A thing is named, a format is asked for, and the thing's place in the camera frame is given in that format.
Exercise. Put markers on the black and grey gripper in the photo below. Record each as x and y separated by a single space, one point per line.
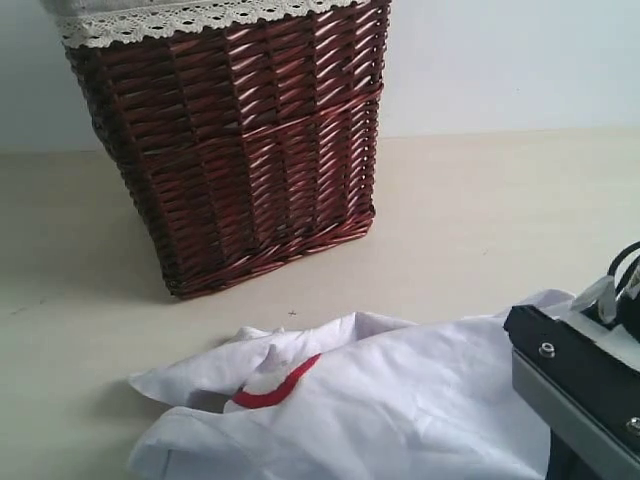
580 374

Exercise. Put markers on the white t-shirt with red print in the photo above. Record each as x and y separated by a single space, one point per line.
363 396

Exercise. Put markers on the dark brown wicker basket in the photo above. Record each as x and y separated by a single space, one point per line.
244 148

